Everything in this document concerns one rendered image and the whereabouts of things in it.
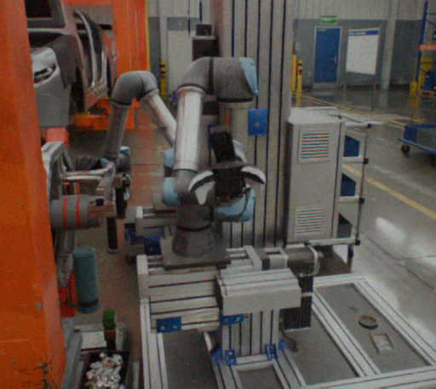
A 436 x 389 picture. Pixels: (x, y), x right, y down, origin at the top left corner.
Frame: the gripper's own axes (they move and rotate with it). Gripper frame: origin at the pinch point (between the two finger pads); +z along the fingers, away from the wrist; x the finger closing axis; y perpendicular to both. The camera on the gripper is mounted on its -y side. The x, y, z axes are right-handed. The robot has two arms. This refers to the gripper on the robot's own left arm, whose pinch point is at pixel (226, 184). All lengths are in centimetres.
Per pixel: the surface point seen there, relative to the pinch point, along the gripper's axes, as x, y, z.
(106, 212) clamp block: 49, 25, -62
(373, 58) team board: -308, 46, -973
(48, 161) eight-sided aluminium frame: 67, 5, -65
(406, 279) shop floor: -97, 138, -181
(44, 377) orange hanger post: 58, 55, -15
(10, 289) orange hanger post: 60, 27, -15
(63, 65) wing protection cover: 164, -30, -334
